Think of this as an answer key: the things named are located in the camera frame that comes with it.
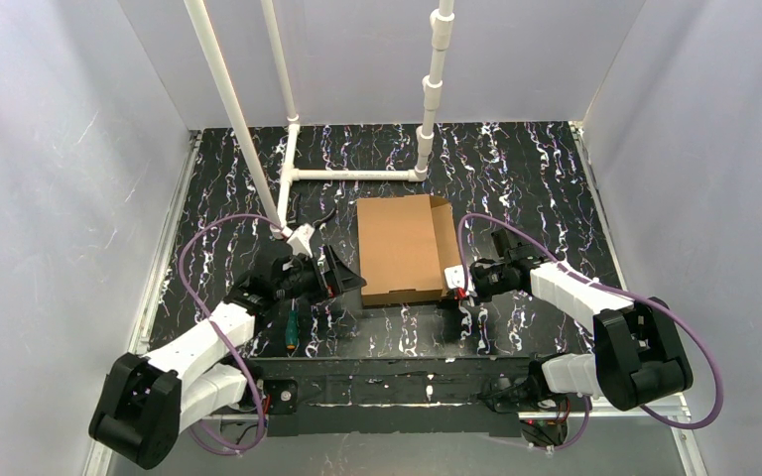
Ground white PVC pipe frame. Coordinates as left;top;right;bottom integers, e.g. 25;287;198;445
184;0;458;241

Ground green handled screwdriver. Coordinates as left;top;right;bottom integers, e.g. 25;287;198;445
285;304;299;351

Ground black grey pliers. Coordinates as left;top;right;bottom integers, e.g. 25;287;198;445
311;208;337;230

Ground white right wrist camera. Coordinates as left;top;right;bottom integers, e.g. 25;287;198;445
444;265;470;300

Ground brown cardboard box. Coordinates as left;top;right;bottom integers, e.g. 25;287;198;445
356;194;461;307

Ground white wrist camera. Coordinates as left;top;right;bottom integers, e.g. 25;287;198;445
282;223;316;257
444;265;470;300

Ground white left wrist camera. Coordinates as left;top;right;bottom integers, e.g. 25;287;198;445
282;223;316;257

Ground black front mounting rail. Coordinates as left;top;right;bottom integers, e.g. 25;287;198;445
247;356;582;438

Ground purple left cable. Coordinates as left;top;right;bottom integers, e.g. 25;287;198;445
177;213;294;457

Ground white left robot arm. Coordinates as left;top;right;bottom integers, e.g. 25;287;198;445
88;246;366;469

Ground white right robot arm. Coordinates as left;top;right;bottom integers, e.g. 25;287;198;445
465;229;694;411

